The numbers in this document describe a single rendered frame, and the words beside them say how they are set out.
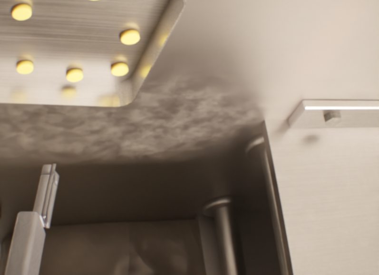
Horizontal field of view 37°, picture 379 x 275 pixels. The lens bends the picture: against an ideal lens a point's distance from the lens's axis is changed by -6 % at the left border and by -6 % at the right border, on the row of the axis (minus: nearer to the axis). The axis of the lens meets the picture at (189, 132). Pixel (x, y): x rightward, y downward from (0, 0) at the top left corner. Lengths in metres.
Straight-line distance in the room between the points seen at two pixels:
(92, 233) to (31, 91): 0.33
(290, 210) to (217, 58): 0.14
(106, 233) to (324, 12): 0.41
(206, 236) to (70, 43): 0.38
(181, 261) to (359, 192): 0.27
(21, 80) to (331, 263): 0.26
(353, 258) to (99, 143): 0.22
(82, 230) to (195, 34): 0.37
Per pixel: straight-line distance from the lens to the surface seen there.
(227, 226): 0.65
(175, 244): 0.69
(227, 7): 0.35
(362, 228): 0.48
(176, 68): 0.40
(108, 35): 0.35
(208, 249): 0.68
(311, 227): 0.46
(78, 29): 0.35
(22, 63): 0.37
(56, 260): 0.68
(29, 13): 0.33
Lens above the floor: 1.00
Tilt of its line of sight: 25 degrees down
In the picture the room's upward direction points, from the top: 172 degrees clockwise
